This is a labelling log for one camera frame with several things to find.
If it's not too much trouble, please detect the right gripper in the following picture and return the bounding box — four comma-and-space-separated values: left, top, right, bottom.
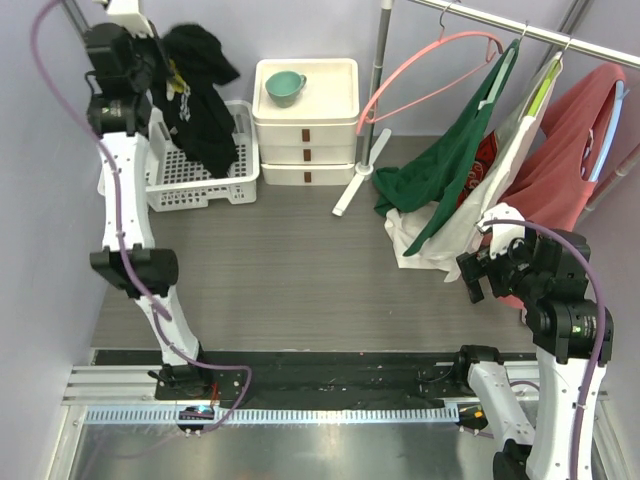
457, 223, 547, 302

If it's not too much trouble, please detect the black t shirt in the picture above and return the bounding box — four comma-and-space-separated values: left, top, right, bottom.
151, 23, 240, 179

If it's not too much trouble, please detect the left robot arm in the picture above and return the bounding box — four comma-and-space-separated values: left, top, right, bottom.
84, 23, 213, 399

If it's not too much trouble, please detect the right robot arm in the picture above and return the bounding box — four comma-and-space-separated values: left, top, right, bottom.
451, 228, 614, 479

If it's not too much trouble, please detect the white t shirt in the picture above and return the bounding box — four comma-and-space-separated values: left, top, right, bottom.
384, 60, 556, 282

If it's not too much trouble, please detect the salmon pink t shirt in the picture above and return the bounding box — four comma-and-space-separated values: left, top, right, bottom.
482, 62, 629, 311

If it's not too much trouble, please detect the green t shirt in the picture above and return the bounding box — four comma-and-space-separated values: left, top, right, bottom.
372, 40, 520, 257

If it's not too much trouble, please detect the light blue hanger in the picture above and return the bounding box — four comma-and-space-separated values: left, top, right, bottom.
581, 80, 628, 182

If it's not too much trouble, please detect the lime green hanger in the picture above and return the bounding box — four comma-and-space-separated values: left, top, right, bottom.
527, 46, 568, 117

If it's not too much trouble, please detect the pink hanger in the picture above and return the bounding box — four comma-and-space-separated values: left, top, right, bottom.
356, 26, 506, 134

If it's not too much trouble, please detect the white plastic basket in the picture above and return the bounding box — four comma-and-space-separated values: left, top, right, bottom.
144, 100, 260, 212

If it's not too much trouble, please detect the green cup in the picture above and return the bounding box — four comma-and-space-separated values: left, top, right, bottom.
265, 71, 307, 108

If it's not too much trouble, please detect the metal clothes rack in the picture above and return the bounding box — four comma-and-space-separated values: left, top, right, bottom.
331, 0, 640, 217

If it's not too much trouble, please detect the white drawer unit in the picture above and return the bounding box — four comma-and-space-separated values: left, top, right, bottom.
252, 58, 360, 187

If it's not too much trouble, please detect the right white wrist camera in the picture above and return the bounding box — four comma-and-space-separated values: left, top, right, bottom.
476, 203, 526, 260

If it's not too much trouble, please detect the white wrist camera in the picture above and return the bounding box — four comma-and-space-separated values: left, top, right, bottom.
476, 203, 526, 260
96, 0, 157, 38

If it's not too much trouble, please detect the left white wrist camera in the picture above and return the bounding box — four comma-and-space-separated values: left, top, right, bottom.
96, 0, 157, 38

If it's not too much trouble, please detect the white cable duct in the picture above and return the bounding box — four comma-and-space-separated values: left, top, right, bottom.
84, 405, 459, 426

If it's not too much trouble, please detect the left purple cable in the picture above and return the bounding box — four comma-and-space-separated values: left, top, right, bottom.
30, 0, 254, 436

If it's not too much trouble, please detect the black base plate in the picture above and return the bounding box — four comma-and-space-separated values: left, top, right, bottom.
95, 349, 473, 411

